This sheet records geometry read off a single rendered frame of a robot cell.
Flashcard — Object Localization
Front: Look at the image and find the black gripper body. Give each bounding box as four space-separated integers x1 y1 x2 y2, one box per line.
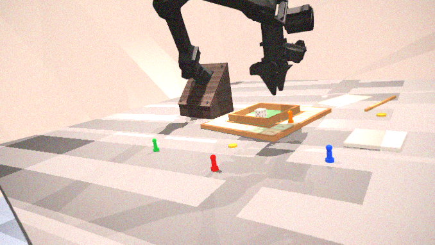
249 35 290 76

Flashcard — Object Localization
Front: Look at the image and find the green game pawn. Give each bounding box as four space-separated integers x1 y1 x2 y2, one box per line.
152 139 160 151

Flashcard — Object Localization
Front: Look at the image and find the orange game pawn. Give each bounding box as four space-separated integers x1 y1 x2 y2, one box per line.
288 111 294 123

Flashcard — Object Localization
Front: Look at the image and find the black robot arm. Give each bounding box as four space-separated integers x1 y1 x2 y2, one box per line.
152 0 314 87

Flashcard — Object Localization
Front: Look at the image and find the white die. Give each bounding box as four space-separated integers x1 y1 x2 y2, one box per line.
255 108 267 117

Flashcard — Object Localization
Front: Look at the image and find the blue pawn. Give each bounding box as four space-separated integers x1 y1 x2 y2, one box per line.
325 145 334 163

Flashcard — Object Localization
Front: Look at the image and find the red game pawn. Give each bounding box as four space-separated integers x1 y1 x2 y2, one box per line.
210 155 219 171

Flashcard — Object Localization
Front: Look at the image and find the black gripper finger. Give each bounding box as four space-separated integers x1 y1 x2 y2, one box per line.
277 64 293 92
259 71 281 96

